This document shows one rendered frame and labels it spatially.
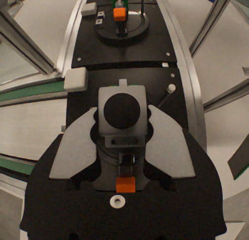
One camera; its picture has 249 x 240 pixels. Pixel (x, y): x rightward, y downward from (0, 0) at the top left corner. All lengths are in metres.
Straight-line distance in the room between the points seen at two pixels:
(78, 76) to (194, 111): 0.25
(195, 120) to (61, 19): 0.68
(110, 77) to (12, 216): 2.46
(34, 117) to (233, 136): 0.62
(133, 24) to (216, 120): 0.36
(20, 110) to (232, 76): 0.75
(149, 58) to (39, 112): 0.31
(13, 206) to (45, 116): 2.07
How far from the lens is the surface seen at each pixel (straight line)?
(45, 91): 0.35
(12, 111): 0.48
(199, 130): 0.28
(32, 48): 0.30
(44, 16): 0.85
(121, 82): 0.17
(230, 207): 2.02
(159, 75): 0.27
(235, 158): 0.28
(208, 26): 0.34
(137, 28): 0.32
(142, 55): 0.29
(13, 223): 2.66
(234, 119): 0.50
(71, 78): 0.27
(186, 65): 0.33
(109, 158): 0.22
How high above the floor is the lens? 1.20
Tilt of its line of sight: 79 degrees down
